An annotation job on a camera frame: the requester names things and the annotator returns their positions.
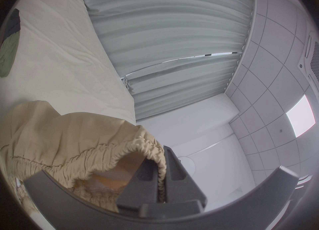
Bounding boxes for green garment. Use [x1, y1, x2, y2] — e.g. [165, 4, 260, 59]
[0, 33, 20, 78]

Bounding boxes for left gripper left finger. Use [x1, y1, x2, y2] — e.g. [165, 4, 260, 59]
[117, 160, 160, 211]

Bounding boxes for pale green curtain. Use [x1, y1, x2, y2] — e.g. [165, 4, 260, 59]
[125, 52, 241, 121]
[80, 0, 255, 78]

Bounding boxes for tan shorts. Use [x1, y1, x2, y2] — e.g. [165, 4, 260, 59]
[0, 100, 167, 214]

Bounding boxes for ceiling light panel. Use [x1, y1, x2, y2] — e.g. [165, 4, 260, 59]
[286, 94, 314, 138]

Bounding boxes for black garment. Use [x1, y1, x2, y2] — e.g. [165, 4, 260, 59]
[5, 8, 21, 40]

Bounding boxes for bed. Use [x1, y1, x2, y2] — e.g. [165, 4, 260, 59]
[0, 0, 137, 127]

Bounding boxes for ceiling air conditioner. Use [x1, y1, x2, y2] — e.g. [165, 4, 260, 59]
[298, 31, 319, 85]

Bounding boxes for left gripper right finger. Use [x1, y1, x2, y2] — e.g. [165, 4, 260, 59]
[163, 145, 208, 206]

